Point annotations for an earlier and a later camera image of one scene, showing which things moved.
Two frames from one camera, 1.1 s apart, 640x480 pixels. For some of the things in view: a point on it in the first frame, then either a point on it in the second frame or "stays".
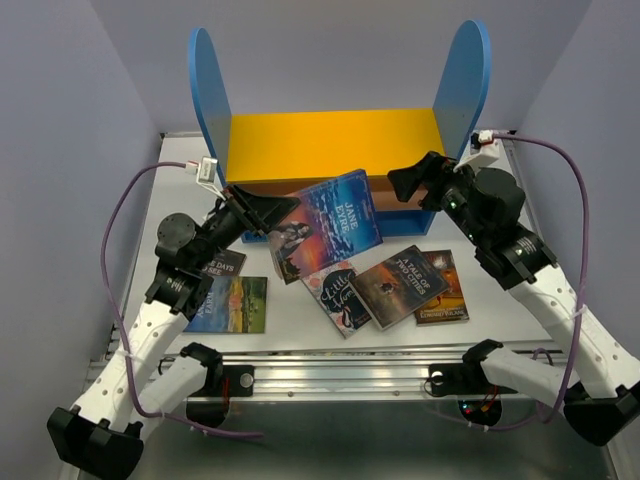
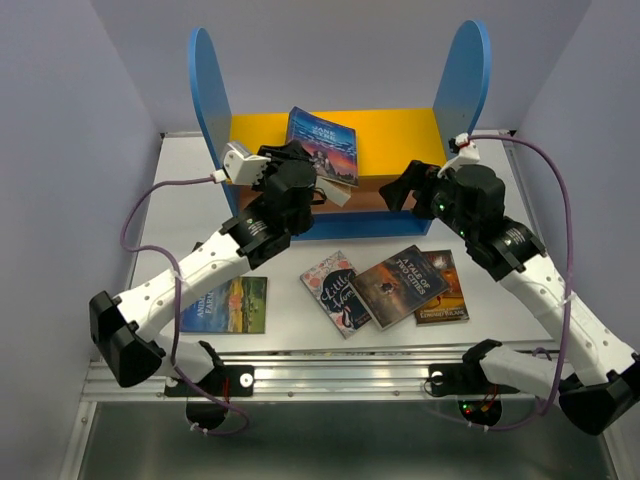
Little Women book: x=331 y=288 stays
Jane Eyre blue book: x=334 y=221 to x=333 y=145
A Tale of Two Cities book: x=398 y=287 stays
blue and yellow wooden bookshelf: x=287 y=152 stays
